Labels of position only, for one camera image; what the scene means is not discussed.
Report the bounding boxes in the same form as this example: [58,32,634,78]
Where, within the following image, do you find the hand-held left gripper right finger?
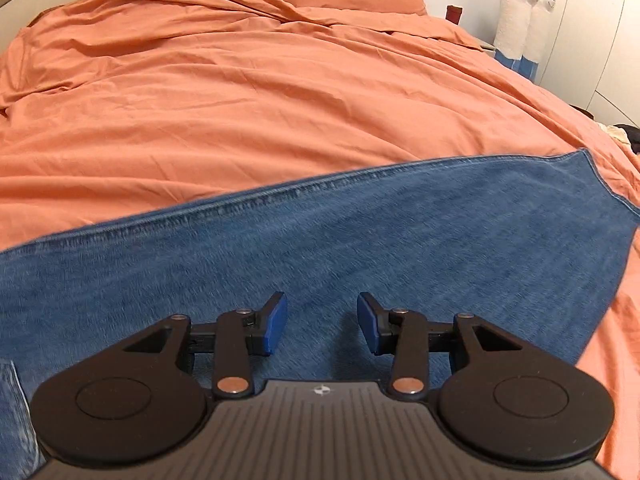
[356,292,532,401]

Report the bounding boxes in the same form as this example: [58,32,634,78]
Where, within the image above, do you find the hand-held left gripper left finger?
[120,291,289,401]

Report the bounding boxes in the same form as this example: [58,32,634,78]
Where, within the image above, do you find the blue denim pants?
[0,149,638,480]

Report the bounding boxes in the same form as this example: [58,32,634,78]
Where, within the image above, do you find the orange duvet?
[0,0,640,480]

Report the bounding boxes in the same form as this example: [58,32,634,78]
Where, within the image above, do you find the beige nightstand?
[472,37,499,60]

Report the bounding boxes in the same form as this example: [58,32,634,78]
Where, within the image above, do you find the dark clothes pile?
[611,122,640,157]

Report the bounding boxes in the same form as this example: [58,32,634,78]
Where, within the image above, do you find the white plush alpaca toy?
[492,0,544,70]
[520,0,557,80]

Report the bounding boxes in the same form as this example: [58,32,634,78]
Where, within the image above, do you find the white wardrobe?
[534,0,640,128]

